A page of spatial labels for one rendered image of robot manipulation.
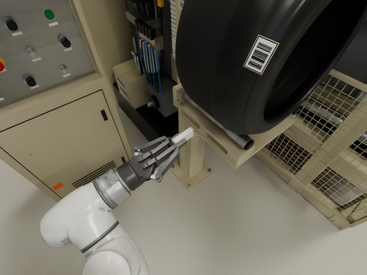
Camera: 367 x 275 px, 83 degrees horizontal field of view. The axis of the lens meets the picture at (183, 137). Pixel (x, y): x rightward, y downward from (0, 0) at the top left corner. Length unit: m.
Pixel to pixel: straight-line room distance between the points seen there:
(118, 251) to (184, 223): 1.03
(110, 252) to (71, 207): 0.13
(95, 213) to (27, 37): 0.68
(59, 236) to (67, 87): 0.67
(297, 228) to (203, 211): 0.64
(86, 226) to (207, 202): 1.14
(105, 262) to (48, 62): 0.78
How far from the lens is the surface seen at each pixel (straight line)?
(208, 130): 0.81
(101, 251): 0.54
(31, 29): 0.97
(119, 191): 0.54
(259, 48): 0.44
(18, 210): 1.95
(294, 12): 0.46
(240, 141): 0.73
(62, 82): 1.07
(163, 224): 1.54
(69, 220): 0.56
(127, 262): 0.53
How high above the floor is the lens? 1.48
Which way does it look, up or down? 52 degrees down
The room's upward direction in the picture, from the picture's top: straight up
